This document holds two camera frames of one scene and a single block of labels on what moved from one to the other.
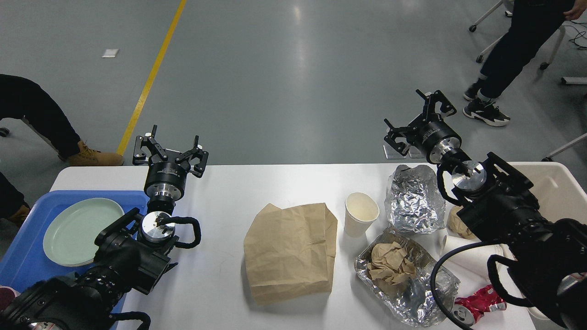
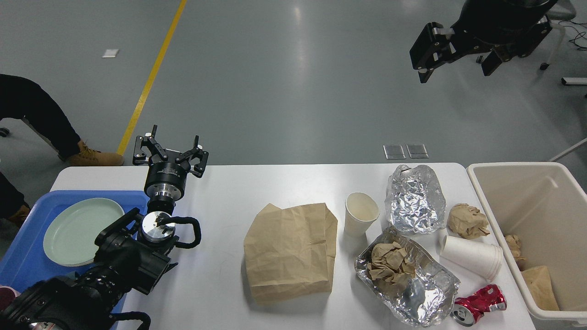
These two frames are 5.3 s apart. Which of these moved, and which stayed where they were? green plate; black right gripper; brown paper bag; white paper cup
Moved: black right gripper
Stayed: green plate; white paper cup; brown paper bag
